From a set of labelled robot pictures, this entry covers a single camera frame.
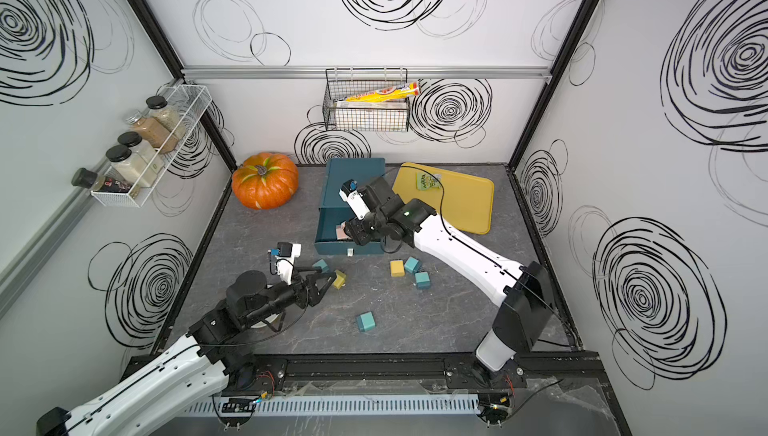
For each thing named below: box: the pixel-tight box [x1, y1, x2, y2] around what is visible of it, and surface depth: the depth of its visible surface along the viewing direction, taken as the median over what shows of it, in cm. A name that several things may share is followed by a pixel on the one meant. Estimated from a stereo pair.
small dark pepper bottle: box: [71, 168, 140, 198], surface depth 63 cm
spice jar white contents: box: [118, 131, 165, 175], surface depth 70 cm
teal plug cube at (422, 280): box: [415, 272, 431, 289], surface depth 90 cm
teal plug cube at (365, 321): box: [356, 311, 377, 332], surface depth 82 cm
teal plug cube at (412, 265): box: [404, 256, 422, 274], surface depth 93 cm
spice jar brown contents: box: [125, 110, 179, 154], surface depth 74 cm
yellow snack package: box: [336, 82, 421, 103], surface depth 89 cm
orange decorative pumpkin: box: [232, 152, 299, 210], surface depth 103 cm
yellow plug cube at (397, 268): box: [390, 260, 405, 277], surface depth 93 cm
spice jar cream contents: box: [106, 145, 158, 188], surface depth 67 cm
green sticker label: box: [416, 172, 442, 191], surface depth 118 cm
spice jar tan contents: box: [146, 95, 187, 134], surface depth 77 cm
